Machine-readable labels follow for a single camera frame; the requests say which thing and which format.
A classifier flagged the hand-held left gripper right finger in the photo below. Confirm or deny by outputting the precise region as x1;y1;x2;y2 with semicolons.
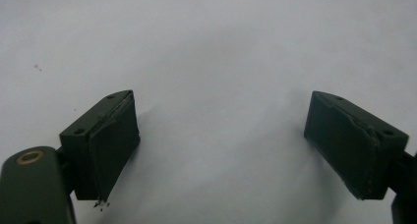
303;90;411;201

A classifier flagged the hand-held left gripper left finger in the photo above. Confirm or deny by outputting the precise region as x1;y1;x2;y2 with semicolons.
58;89;142;202

